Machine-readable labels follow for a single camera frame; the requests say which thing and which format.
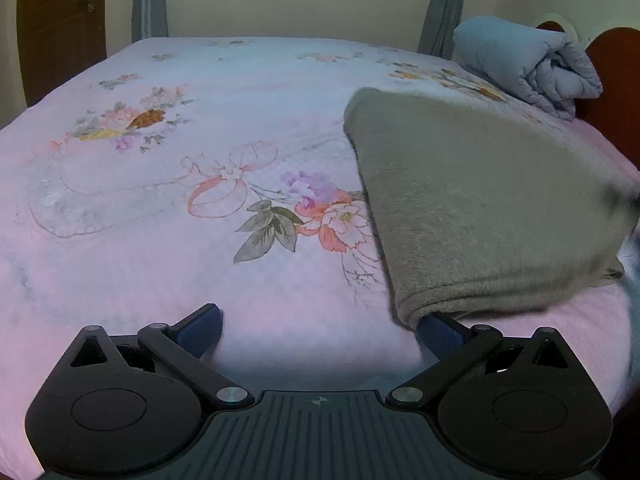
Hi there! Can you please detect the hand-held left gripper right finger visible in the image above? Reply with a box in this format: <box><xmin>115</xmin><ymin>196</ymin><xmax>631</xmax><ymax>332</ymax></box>
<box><xmin>387</xmin><ymin>312</ymin><xmax>577</xmax><ymax>411</ymax></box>

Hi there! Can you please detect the folded grey-blue quilt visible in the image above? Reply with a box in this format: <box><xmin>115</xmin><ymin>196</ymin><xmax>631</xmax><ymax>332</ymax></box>
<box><xmin>452</xmin><ymin>16</ymin><xmax>603</xmax><ymax>121</ymax></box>

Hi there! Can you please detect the pink floral bed sheet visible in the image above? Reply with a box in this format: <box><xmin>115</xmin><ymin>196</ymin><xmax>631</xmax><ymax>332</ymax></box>
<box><xmin>0</xmin><ymin>36</ymin><xmax>640</xmax><ymax>480</ymax></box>

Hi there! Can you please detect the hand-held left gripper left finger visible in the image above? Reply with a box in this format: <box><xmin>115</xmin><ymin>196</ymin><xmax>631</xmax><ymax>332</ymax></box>
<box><xmin>63</xmin><ymin>302</ymin><xmax>255</xmax><ymax>411</ymax></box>

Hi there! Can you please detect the grey-green fleece blanket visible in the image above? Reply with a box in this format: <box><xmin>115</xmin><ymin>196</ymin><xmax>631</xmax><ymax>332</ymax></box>
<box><xmin>344</xmin><ymin>86</ymin><xmax>640</xmax><ymax>331</ymax></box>

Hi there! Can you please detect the red-brown wooden headboard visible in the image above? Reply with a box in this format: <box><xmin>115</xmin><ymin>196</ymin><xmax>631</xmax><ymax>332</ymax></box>
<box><xmin>534</xmin><ymin>20</ymin><xmax>640</xmax><ymax>171</ymax></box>

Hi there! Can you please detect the brown wooden door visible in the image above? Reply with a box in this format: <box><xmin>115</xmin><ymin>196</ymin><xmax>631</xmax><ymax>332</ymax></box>
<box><xmin>15</xmin><ymin>0</ymin><xmax>108</xmax><ymax>109</ymax></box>

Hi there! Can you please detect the grey curtain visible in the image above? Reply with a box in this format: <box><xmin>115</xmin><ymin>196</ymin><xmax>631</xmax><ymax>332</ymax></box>
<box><xmin>419</xmin><ymin>0</ymin><xmax>469</xmax><ymax>56</ymax></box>
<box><xmin>131</xmin><ymin>0</ymin><xmax>169</xmax><ymax>43</ymax></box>

